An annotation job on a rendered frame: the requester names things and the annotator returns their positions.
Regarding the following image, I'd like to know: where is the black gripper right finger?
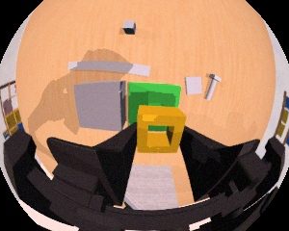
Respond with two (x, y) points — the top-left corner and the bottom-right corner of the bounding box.
(179, 126), (260, 202)

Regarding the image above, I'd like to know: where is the orange square nut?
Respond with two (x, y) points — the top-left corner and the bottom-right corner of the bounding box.
(137, 105), (186, 153)

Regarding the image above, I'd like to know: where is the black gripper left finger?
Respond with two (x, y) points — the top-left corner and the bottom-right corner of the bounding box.
(46, 122), (137, 207)

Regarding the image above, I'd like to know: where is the long grey flat bar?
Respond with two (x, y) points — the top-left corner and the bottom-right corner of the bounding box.
(67, 61), (150, 77)

